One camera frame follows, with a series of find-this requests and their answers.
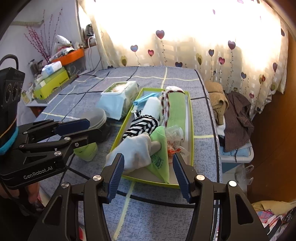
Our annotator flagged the orange plastic bin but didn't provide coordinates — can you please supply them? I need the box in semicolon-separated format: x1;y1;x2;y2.
51;48;84;66

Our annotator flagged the yellow green cardboard box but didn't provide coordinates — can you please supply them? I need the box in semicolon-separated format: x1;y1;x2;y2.
34;68;69;100

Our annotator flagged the brown shirt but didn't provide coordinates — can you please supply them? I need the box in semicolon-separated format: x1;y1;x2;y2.
224;91;254;152

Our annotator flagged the pink twig decoration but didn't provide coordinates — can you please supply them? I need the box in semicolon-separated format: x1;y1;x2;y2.
24;8;63;62

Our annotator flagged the wet wipes pack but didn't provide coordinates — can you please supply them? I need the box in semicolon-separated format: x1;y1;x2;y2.
96;81;139;120

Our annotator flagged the tan knit sweater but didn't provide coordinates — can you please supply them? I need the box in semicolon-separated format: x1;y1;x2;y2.
205;81;229;126

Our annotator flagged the green tray box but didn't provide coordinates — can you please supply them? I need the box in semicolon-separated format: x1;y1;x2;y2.
122;91;194;189

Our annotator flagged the small green cup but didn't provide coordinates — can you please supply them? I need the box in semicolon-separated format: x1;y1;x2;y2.
74;143;98;162

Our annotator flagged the blue item in tray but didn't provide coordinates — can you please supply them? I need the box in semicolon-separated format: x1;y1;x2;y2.
133;92;159;108

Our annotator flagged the black white striped sock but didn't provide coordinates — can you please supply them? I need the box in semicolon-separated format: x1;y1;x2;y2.
122;115;159;140

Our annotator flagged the heart pattern curtain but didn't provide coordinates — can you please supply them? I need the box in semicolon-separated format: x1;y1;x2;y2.
79;1;288;114

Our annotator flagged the striped tray box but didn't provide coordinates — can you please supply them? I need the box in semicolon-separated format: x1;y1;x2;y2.
36;75;78;104

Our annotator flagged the clear red plastic bag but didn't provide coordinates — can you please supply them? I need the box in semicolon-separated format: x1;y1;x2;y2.
165;125;189;160

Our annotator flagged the left hand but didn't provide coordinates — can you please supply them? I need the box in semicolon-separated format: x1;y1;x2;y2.
0;182;40;204

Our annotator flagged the black cable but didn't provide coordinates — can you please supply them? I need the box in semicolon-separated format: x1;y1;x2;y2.
78;56;102;77

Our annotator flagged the white storage bin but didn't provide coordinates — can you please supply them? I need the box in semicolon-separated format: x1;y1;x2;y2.
219;140;254;173

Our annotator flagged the white towel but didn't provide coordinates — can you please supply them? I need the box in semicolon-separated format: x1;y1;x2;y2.
140;97;162;120

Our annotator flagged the light blue grey sock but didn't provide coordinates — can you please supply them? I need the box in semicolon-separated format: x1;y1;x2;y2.
105;133;161;174

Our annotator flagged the green cloth with trim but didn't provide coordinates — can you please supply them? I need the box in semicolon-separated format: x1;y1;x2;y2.
159;86;186;132

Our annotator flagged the green microfiber cloth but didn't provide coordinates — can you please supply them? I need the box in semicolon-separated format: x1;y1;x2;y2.
147;126;170;184

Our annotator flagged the white blue tissue pack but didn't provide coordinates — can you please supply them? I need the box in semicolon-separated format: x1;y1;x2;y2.
41;61;62;78

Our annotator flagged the blue plaid bed sheet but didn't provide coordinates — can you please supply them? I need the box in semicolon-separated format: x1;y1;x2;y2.
34;66;224;241

